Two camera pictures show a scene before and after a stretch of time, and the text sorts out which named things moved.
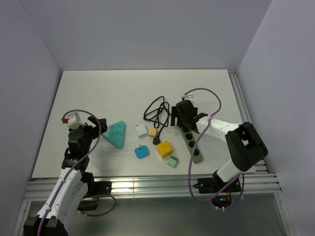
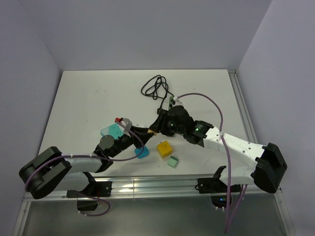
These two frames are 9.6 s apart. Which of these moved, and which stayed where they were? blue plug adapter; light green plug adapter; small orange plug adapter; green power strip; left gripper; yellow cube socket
Moved: green power strip; left gripper
Stayed: light green plug adapter; blue plug adapter; small orange plug adapter; yellow cube socket
